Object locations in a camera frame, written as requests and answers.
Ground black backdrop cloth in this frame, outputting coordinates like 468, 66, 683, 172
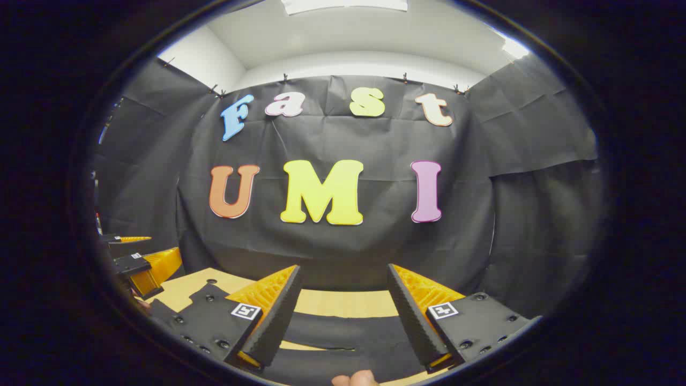
94, 54, 600, 320

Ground dark jeans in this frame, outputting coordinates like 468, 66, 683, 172
149, 283, 429, 385

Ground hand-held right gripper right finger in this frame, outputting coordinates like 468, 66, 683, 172
386, 263, 542, 374

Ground ceiling light panel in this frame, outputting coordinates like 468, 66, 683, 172
281, 0, 409, 14
501, 36, 531, 60

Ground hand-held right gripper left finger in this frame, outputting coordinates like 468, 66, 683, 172
161, 264, 303, 374

